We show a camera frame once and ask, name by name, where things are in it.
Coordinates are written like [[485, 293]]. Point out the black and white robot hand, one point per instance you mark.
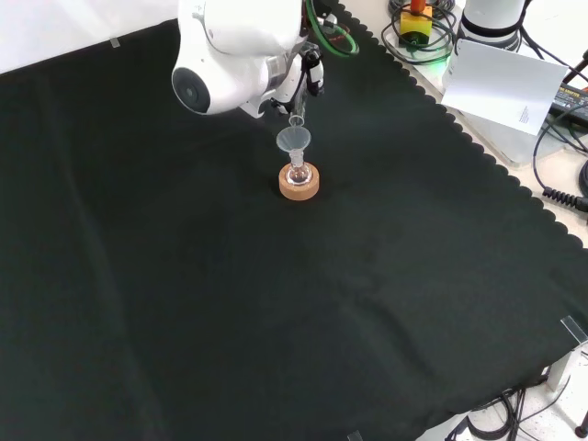
[[287, 85]]

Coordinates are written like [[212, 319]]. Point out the clear graduated cylinder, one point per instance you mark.
[[299, 108]]

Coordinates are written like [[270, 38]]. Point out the round-bottom glass flask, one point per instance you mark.
[[298, 177]]

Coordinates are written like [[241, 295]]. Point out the clear plastic funnel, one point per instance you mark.
[[294, 140]]

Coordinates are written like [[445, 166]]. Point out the yellow stop button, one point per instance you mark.
[[415, 25]]

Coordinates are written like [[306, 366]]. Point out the small grey tape piece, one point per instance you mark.
[[115, 43]]

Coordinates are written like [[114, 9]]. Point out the pale board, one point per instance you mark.
[[500, 82]]

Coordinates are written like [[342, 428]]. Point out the black cloth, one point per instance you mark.
[[184, 275]]

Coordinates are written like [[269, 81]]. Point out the black power adapter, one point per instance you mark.
[[572, 98]]

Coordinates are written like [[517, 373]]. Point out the black tripod leg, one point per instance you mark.
[[576, 69]]

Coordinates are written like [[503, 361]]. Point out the clear tape strip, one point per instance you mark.
[[574, 328], [354, 436]]

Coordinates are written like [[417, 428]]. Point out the grey metal table bracket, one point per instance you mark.
[[562, 372]]

